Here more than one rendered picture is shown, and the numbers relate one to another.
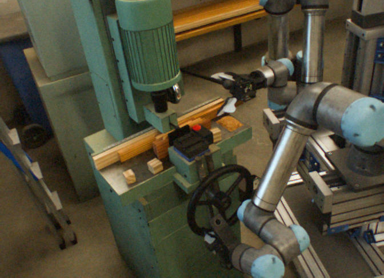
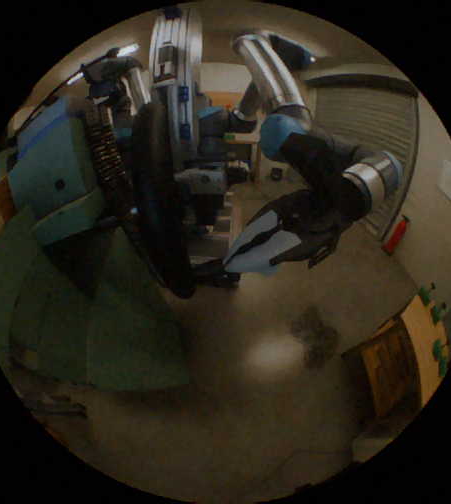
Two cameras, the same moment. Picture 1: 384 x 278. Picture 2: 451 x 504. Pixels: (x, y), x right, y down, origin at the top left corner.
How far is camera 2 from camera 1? 1.29 m
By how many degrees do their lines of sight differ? 59
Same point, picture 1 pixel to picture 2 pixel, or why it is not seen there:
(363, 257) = (214, 239)
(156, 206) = (59, 341)
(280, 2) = (113, 66)
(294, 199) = not seen: hidden behind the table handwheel
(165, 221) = (104, 348)
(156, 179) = not seen: outside the picture
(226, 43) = not seen: hidden behind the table
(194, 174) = (83, 157)
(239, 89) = (106, 83)
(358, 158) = (216, 143)
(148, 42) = not seen: outside the picture
